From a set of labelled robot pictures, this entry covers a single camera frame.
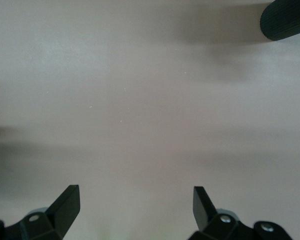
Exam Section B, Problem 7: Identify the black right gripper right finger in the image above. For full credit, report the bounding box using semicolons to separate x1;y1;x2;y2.
188;186;293;240

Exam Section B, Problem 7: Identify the black ribbed cylinder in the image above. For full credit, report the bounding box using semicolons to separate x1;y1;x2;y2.
259;0;300;42

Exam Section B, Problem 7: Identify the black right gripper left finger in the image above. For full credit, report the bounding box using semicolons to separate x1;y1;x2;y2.
0;184;81;240

